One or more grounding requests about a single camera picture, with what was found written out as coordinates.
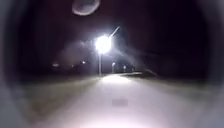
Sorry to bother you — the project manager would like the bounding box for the pale paved path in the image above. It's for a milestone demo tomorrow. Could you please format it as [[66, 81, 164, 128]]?
[[31, 71, 224, 128]]

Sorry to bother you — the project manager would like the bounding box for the dark grass verge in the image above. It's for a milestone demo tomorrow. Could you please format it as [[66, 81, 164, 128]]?
[[14, 75, 103, 126], [131, 70, 221, 98]]

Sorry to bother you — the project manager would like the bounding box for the street lamp pole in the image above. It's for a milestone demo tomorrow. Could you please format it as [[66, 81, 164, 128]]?
[[94, 34, 113, 77]]

